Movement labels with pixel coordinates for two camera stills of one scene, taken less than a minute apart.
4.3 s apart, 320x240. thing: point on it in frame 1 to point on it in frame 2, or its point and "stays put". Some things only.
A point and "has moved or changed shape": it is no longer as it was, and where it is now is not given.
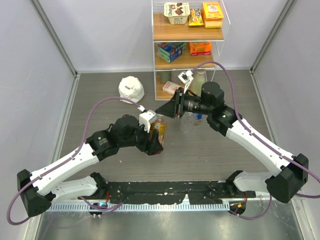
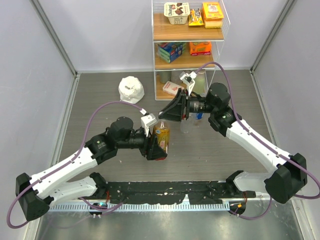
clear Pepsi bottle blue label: (198, 119) stays put
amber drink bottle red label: (160, 124) has moved or changed shape
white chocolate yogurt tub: (177, 12) stays put
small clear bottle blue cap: (187, 122) stays put
